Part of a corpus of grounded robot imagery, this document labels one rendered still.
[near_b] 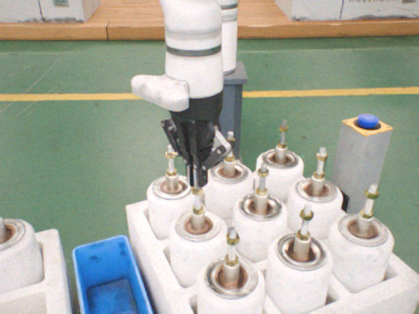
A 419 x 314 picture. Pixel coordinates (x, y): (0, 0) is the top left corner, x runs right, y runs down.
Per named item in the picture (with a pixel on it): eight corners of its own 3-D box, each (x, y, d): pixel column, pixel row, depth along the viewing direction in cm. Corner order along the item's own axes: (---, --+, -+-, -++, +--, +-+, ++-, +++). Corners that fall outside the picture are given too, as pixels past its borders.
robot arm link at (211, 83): (128, 93, 52) (122, 45, 49) (191, 71, 59) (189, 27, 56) (176, 115, 47) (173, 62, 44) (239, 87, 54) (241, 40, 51)
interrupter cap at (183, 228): (195, 206, 72) (195, 203, 71) (230, 225, 67) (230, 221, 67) (164, 229, 67) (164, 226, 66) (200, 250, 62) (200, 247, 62)
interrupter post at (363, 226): (360, 224, 68) (364, 208, 66) (372, 232, 66) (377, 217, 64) (350, 230, 66) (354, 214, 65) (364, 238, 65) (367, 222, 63)
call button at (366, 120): (352, 124, 85) (353, 115, 84) (366, 120, 86) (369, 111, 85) (366, 132, 82) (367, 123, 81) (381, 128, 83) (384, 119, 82)
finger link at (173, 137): (176, 114, 62) (195, 147, 61) (170, 118, 63) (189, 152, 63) (161, 119, 60) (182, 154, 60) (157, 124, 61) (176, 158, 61)
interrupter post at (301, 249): (307, 248, 63) (310, 232, 61) (309, 259, 61) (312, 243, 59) (292, 247, 63) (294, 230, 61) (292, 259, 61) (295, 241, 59)
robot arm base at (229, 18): (202, 64, 120) (202, 2, 111) (234, 63, 120) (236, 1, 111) (203, 75, 112) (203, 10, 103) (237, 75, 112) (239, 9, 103)
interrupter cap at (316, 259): (322, 238, 65) (323, 235, 65) (330, 274, 59) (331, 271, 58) (274, 234, 66) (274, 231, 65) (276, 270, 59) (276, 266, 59)
